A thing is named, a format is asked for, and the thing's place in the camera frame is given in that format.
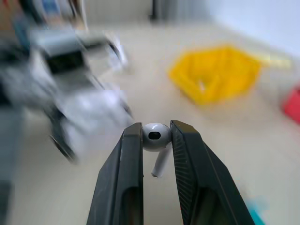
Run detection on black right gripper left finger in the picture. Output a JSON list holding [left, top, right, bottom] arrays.
[[86, 121, 144, 225]]

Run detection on red object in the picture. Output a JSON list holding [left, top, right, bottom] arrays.
[[282, 86, 300, 125]]

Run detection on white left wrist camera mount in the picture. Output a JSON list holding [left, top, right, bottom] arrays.
[[58, 90, 135, 143]]

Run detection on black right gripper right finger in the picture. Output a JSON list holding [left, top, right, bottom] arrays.
[[169, 120, 255, 225]]

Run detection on dark furniture leg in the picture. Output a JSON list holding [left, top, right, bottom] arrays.
[[148, 0, 170, 23]]

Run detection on yellow plastic bin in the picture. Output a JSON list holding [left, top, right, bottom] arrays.
[[167, 44, 262, 106]]

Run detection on teal object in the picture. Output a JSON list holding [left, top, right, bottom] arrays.
[[245, 198, 278, 225]]

